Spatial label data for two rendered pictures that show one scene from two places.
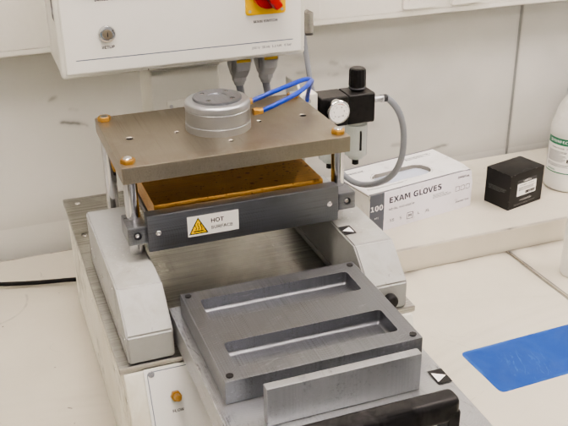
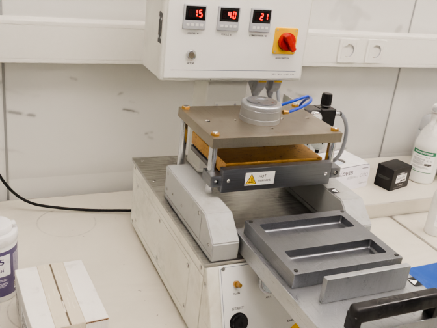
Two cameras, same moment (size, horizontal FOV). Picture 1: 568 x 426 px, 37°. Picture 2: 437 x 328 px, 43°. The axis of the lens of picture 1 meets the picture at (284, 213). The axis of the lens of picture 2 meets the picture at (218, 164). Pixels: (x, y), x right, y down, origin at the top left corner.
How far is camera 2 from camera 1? 25 cm
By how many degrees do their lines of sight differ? 6
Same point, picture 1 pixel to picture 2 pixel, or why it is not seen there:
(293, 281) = (312, 218)
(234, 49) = (261, 73)
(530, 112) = (395, 133)
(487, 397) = not seen: hidden behind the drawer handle
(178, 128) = (235, 118)
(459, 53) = (361, 92)
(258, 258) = (268, 204)
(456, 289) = not seen: hidden behind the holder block
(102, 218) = (179, 170)
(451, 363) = not seen: hidden behind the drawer
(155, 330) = (229, 241)
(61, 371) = (128, 267)
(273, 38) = (285, 69)
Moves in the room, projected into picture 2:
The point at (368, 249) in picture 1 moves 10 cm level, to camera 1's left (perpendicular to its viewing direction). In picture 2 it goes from (349, 203) to (297, 199)
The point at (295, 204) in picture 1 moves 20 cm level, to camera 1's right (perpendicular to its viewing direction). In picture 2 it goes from (307, 172) to (409, 179)
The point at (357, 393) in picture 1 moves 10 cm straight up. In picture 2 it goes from (373, 287) to (389, 227)
